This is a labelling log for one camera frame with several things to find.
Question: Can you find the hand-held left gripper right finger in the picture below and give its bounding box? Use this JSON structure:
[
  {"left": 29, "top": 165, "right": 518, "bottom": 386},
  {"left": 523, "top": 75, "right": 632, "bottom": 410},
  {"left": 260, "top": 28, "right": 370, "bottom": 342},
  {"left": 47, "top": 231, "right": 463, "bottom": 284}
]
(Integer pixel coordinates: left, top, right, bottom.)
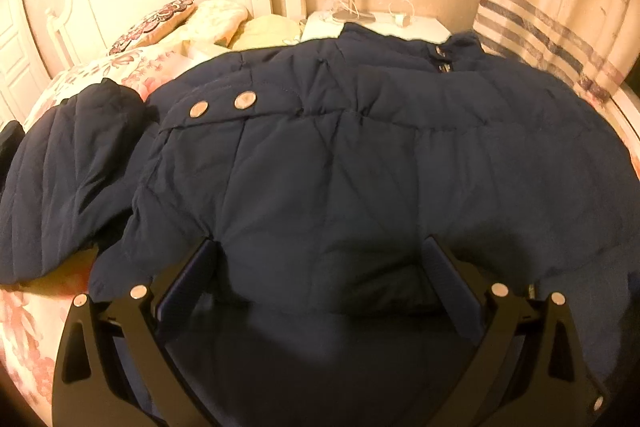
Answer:
[{"left": 424, "top": 235, "right": 610, "bottom": 427}]

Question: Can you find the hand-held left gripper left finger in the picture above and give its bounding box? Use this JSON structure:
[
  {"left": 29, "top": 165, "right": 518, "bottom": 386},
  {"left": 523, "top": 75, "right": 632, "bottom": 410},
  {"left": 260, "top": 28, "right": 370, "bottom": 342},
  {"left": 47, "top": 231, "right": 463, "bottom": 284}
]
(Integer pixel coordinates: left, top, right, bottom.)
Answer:
[{"left": 52, "top": 238, "right": 217, "bottom": 427}]

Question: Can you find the navy puffer jacket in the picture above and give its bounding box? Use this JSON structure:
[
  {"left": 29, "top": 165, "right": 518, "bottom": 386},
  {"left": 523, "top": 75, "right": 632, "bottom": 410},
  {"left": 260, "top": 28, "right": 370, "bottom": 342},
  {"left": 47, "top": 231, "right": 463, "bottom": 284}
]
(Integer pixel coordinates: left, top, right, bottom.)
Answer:
[{"left": 0, "top": 22, "right": 640, "bottom": 427}]

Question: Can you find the floral bed sheet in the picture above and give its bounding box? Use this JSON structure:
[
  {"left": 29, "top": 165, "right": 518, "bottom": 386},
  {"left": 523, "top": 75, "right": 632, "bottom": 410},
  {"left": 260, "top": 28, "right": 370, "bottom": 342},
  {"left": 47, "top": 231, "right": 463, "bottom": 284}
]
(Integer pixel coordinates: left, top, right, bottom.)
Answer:
[{"left": 0, "top": 42, "right": 191, "bottom": 410}]

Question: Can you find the dark cloth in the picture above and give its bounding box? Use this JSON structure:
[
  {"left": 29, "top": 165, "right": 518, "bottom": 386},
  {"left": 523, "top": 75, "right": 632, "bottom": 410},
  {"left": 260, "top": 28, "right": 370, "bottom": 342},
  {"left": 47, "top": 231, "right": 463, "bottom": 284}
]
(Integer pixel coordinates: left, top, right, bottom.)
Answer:
[{"left": 0, "top": 121, "right": 25, "bottom": 188}]

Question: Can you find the yellow-green pillow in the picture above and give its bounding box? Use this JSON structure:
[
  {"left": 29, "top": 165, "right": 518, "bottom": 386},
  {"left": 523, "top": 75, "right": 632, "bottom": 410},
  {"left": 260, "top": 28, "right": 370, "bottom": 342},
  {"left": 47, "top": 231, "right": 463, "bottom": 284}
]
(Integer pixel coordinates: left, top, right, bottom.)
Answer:
[{"left": 230, "top": 14, "right": 306, "bottom": 52}]

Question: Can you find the embroidered floral pillow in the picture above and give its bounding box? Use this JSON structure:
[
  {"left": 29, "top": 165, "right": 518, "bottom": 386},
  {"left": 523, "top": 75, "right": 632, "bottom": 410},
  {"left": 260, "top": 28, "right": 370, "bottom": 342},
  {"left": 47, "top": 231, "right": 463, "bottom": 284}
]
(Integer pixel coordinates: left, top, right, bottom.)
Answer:
[{"left": 109, "top": 0, "right": 196, "bottom": 56}]

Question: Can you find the pale yellow pillow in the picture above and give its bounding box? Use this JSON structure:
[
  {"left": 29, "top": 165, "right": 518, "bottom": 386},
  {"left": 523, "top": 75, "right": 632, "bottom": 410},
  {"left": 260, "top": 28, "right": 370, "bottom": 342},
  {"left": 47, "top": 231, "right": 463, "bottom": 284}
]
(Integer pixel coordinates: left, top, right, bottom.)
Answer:
[{"left": 177, "top": 0, "right": 251, "bottom": 58}]

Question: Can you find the white wardrobe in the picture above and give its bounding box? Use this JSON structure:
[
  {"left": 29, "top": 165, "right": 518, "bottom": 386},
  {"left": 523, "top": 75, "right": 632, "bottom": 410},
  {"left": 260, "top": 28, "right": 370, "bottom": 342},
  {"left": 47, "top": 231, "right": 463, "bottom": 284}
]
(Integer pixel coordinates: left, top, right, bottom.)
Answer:
[{"left": 0, "top": 0, "right": 51, "bottom": 122}]

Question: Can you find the white nightstand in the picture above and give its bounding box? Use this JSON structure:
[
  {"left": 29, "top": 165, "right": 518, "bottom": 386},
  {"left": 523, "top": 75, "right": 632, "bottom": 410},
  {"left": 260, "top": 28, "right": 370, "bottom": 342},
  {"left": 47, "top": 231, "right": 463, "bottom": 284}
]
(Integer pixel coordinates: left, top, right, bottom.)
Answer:
[{"left": 300, "top": 9, "right": 448, "bottom": 45}]

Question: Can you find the white charger with cable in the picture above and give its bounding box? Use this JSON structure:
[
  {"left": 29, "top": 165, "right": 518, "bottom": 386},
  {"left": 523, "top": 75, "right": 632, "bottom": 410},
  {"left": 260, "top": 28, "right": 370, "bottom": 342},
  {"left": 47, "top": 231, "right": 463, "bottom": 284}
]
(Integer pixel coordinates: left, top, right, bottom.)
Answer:
[{"left": 387, "top": 0, "right": 418, "bottom": 28}]

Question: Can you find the white cable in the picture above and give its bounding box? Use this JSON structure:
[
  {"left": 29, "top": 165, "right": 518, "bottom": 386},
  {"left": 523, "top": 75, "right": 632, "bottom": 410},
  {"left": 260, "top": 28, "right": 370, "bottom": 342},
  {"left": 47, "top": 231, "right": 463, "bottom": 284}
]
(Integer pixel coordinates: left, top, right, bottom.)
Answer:
[{"left": 322, "top": 0, "right": 362, "bottom": 22}]

